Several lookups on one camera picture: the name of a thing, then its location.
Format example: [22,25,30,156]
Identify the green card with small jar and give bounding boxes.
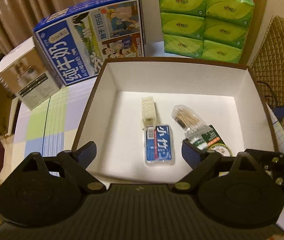
[186,125,233,157]

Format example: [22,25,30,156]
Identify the cotton swab bag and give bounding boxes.
[171,105,213,140]

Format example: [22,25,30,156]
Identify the blue tissue pack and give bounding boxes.
[144,125,175,165]

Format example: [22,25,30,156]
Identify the golden quilted chair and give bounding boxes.
[249,15,284,127]

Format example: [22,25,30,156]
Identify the brown white cardboard box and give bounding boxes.
[73,57,278,183]

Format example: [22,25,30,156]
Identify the small white product box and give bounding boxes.
[0,37,63,110]

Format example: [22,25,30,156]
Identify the blue milk carton box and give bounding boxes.
[34,0,144,86]

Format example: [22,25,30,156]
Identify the green tissue multipack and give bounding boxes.
[159,0,255,63]

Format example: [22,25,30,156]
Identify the black cables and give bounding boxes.
[255,80,283,108]

